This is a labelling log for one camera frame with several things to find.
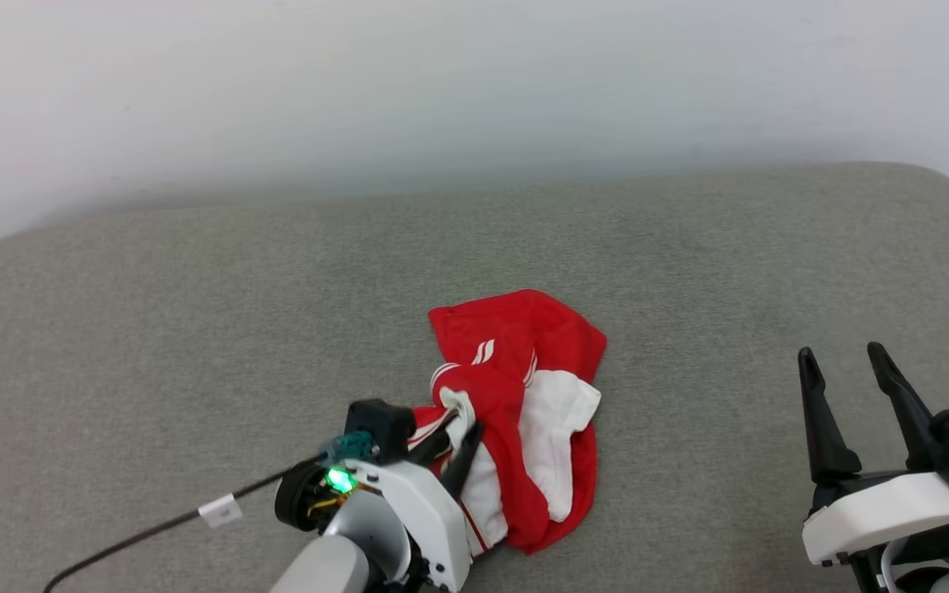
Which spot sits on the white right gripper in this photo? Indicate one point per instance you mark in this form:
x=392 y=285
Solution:
x=886 y=511

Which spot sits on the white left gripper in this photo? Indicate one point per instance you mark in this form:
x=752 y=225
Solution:
x=429 y=515

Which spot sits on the red and white basketball jersey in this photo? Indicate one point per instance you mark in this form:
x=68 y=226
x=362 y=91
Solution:
x=524 y=346

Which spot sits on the grey fabric sofa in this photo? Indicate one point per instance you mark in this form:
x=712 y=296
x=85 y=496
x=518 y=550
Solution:
x=194 y=329

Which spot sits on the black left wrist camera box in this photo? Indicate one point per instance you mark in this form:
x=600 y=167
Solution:
x=380 y=427

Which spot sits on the teal left camera connector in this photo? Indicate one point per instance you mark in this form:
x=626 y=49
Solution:
x=349 y=447

